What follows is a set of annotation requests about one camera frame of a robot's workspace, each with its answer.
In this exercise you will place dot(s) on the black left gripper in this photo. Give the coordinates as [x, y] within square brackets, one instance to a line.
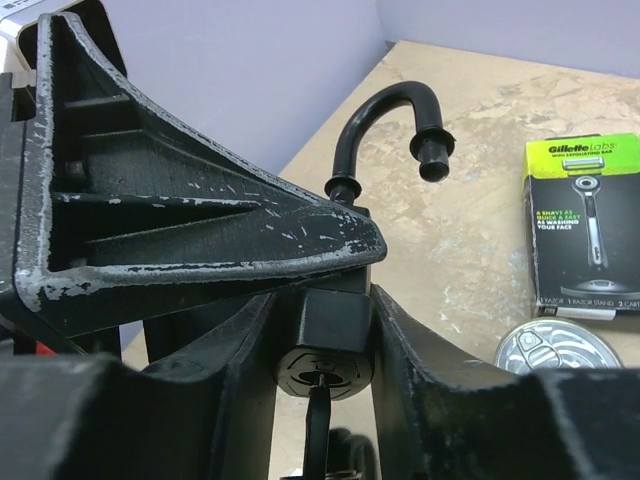
[109, 204]

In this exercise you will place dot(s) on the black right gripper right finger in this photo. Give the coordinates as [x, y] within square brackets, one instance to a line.
[442, 413]

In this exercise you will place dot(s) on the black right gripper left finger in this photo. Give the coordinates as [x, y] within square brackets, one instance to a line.
[93, 417]

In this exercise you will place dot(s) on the black-headed key bunch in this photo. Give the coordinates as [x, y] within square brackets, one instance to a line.
[333, 453]

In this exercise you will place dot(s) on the black KAIJING padlock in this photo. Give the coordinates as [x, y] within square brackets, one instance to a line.
[331, 343]

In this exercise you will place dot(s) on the silver pull-tab tin can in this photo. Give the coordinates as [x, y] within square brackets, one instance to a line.
[552, 343]

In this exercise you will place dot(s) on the Gillette razor box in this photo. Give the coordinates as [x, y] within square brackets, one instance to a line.
[581, 207]

